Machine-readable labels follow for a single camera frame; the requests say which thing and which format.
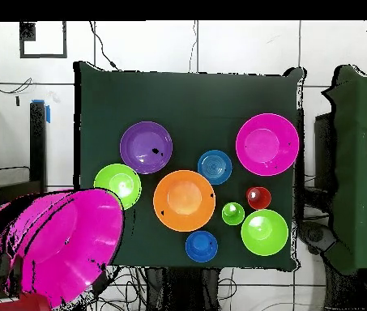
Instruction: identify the dark blue bowl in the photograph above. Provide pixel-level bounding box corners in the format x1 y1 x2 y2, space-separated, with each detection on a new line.
185 230 219 263

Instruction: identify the green plastic bowl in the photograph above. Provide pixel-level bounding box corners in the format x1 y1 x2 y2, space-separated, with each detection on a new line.
240 209 289 257
92 163 143 211

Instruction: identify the green plastic cup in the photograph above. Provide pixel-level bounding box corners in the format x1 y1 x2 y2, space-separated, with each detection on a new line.
220 202 246 226

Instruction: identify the orange plastic bowl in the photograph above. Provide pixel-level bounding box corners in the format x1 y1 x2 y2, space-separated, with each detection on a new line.
152 169 217 233

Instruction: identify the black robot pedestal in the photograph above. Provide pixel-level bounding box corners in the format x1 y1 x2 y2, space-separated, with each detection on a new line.
143 266 221 311

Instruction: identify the black square floor frame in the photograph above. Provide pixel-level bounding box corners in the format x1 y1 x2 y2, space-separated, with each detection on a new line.
19 20 68 60

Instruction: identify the black cable with plug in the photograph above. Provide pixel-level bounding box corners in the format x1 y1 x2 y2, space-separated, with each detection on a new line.
87 20 121 70

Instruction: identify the pink plastic bowl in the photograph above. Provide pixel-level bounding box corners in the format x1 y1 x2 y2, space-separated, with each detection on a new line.
0 188 126 310
235 113 301 177

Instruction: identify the black stand with blue tape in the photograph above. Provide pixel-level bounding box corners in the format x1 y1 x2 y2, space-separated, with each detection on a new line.
0 99 53 205

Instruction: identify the purple plastic bowl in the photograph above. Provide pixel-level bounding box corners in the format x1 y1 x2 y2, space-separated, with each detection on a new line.
119 121 173 175

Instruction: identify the translucent blue bowl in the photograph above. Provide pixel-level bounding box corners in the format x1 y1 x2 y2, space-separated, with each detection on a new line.
197 149 233 186

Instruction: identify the black floor cable tangle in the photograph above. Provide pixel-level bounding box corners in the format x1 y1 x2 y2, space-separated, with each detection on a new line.
85 265 148 311

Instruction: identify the dark green tablecloth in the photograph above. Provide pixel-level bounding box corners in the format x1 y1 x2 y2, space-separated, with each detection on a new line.
73 61 307 271

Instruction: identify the orange-red plastic cup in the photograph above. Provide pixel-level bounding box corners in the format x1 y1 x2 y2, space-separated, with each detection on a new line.
245 185 272 211

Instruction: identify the black pedestal foot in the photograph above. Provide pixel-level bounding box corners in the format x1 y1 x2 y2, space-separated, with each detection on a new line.
297 219 338 257

